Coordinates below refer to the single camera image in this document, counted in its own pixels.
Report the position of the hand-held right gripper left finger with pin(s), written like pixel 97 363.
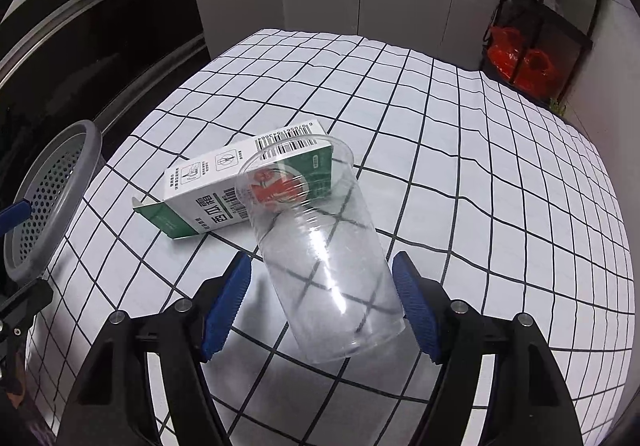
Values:
pixel 227 311

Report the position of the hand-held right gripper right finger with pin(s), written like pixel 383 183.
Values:
pixel 417 308

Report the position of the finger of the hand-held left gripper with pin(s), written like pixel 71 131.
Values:
pixel 15 216
pixel 30 298

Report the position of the grey perforated plastic basket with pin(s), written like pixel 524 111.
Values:
pixel 50 191

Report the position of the clear plastic cup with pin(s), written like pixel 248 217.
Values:
pixel 325 286

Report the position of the white and green carton box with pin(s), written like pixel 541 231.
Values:
pixel 210 181

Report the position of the white black-checked tablecloth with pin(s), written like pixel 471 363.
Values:
pixel 450 151

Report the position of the black built-in oven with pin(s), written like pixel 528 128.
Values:
pixel 75 51

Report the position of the green vegetable scrap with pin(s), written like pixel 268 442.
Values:
pixel 557 106

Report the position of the red plastic bag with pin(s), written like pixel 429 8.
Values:
pixel 539 71
pixel 505 54

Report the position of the black shelf cart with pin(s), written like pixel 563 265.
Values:
pixel 560 21

